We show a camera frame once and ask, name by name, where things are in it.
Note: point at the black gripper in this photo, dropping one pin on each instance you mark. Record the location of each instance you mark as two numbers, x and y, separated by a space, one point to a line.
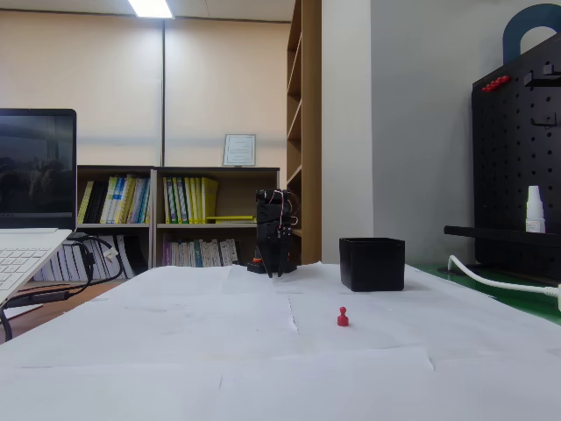
269 234

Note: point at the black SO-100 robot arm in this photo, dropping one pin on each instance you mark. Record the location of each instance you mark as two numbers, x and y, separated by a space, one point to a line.
287 206

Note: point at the black square box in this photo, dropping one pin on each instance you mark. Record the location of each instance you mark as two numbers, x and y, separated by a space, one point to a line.
372 267

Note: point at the flat yellow book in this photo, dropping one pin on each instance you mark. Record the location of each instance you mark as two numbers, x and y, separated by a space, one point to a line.
232 218

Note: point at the yellow binder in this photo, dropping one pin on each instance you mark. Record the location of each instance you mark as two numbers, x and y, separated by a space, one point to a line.
210 197

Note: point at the low wooden bookshelf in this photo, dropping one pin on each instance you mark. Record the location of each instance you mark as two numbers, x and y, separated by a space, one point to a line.
114 169
219 170

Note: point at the framed certificate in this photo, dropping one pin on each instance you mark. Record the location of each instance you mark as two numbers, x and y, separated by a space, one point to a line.
239 150

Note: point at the white paper table cover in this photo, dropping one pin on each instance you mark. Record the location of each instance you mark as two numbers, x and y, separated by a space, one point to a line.
219 351

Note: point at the tall wooden bookshelf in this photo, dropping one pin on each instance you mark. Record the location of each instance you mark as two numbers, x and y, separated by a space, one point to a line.
311 87

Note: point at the beige roller blind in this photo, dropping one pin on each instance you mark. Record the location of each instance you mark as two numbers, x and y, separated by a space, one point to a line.
219 79
79 79

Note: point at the black pegboard shelf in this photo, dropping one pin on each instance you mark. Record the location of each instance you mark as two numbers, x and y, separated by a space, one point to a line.
482 233

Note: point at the black pegboard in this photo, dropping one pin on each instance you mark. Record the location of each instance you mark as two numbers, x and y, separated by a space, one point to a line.
504 175

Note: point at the white laptop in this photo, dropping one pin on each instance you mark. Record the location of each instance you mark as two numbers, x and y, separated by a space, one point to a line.
35 175

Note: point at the green desk mat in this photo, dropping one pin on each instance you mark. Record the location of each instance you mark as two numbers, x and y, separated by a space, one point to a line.
526 302

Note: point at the white plastic bottle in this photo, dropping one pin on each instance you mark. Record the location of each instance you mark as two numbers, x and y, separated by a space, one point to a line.
534 215

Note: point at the ceiling light panel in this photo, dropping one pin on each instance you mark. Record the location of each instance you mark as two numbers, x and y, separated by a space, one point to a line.
151 8

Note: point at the white power strip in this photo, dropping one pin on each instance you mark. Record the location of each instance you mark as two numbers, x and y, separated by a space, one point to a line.
558 298

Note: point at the short black pegboard hook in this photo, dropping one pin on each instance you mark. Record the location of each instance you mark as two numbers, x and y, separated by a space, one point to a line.
543 123

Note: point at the long black pegboard hook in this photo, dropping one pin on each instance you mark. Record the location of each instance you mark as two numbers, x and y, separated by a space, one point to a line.
539 81

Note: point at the dark blue arch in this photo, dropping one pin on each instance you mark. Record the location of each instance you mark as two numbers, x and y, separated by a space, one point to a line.
510 35

